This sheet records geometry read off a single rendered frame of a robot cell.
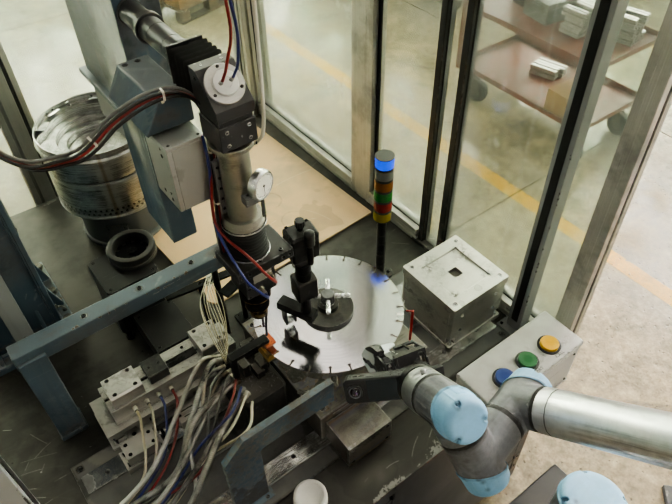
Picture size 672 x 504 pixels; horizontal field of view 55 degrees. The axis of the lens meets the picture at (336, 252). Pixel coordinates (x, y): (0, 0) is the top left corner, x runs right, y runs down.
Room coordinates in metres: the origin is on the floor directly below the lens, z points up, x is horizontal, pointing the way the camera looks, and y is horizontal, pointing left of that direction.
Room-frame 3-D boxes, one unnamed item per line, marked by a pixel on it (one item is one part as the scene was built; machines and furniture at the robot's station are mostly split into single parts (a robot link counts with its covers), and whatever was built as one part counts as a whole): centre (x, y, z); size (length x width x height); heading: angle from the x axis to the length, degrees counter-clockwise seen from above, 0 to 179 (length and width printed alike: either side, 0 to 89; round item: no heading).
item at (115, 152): (1.41, 0.62, 0.93); 0.31 x 0.31 x 0.36
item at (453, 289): (1.04, -0.29, 0.82); 0.18 x 0.18 x 0.15; 36
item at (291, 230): (0.83, 0.06, 1.17); 0.06 x 0.05 x 0.20; 117
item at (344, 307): (0.89, 0.02, 0.96); 0.11 x 0.11 x 0.03
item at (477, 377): (0.79, -0.39, 0.82); 0.28 x 0.11 x 0.15; 126
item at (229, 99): (0.91, 0.24, 1.45); 0.35 x 0.07 x 0.28; 36
